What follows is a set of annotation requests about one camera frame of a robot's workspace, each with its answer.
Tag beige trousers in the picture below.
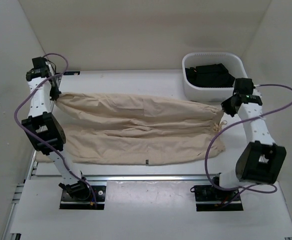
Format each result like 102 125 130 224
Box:
34 91 228 166

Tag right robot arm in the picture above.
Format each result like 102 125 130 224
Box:
210 93 287 200

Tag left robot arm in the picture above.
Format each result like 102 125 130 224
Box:
21 70 92 201

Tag black folded trousers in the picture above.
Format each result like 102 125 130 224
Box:
185 63 235 88

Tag white plastic basket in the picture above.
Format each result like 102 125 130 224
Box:
182 52 248 102

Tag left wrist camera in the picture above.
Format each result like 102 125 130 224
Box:
26 57 52 82

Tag aluminium front rail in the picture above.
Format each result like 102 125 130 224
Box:
86 174 209 184

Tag aluminium rail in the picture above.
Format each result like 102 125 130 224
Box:
86 174 209 184
0 72 63 240

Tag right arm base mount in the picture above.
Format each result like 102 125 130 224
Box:
190 185 244 212

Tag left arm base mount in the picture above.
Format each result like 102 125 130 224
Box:
59 181 106 210

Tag aluminium left rail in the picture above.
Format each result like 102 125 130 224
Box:
0 72 63 240

